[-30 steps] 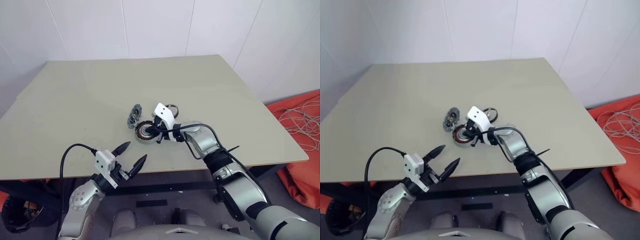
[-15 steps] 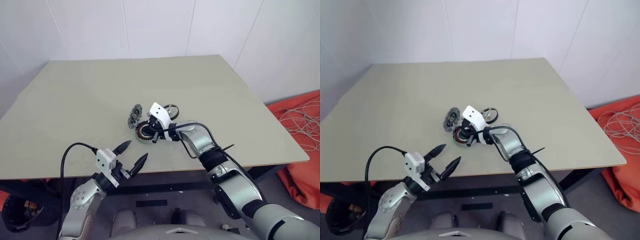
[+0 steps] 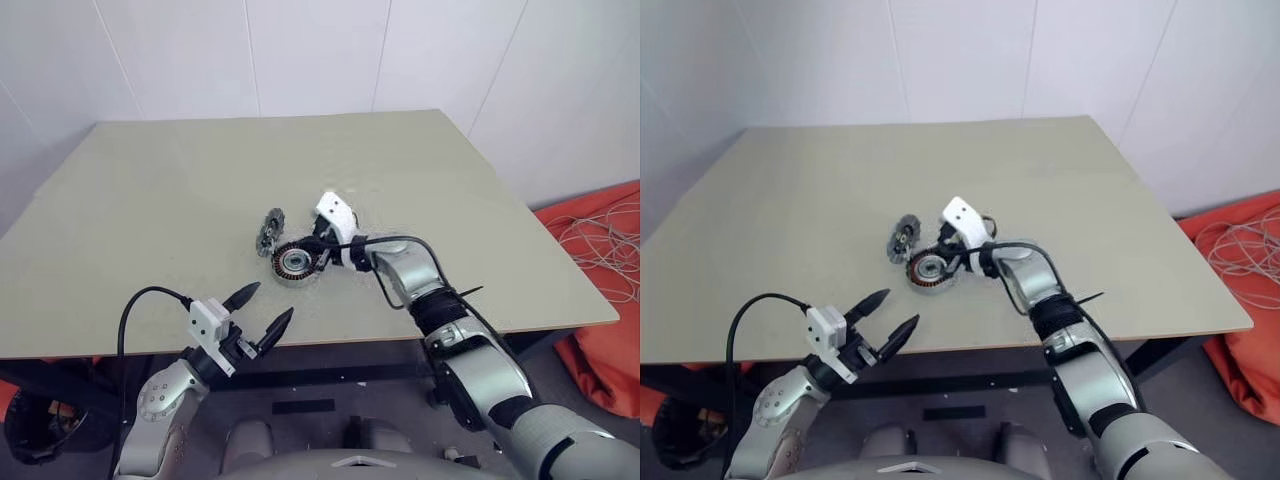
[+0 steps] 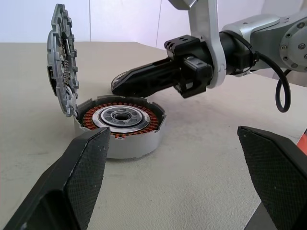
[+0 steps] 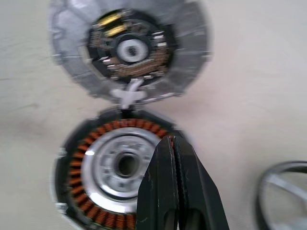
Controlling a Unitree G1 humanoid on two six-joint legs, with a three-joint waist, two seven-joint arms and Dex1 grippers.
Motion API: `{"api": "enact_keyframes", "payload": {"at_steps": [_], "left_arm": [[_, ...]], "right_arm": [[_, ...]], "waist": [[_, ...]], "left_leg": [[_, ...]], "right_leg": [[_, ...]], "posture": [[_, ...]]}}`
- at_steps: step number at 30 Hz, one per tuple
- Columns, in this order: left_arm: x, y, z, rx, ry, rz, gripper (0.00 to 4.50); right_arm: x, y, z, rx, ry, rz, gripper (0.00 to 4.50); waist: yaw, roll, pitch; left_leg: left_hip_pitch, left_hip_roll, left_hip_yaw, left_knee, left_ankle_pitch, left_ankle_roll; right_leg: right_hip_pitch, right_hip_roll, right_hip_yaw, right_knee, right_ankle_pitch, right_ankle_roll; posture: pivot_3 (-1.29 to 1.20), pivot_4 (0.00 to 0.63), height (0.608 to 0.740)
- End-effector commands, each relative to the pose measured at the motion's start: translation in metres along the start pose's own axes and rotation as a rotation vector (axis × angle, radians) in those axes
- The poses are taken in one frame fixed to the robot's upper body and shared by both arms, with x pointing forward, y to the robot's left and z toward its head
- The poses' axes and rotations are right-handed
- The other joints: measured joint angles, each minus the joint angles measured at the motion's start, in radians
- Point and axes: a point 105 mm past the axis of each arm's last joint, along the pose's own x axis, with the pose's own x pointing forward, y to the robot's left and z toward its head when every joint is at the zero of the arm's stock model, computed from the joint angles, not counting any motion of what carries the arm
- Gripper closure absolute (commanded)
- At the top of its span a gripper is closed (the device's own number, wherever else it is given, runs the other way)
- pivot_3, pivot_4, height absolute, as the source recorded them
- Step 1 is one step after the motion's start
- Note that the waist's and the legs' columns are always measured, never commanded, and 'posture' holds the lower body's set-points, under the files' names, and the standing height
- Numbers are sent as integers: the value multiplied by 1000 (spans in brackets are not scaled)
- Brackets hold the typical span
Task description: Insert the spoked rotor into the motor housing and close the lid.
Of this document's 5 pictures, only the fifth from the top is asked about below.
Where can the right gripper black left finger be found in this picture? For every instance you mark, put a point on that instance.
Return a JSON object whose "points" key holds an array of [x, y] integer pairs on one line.
{"points": [[158, 187]]}

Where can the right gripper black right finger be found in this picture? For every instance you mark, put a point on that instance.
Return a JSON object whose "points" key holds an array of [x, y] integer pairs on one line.
{"points": [[199, 191]]}

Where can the silver spoked rotor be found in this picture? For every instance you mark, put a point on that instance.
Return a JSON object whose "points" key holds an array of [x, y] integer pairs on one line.
{"points": [[266, 189]]}

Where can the grey tape roll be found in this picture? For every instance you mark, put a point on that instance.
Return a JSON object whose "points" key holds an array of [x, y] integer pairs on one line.
{"points": [[79, 172]]}

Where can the white hinge clip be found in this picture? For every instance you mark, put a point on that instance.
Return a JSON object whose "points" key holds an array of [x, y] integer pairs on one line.
{"points": [[128, 94]]}

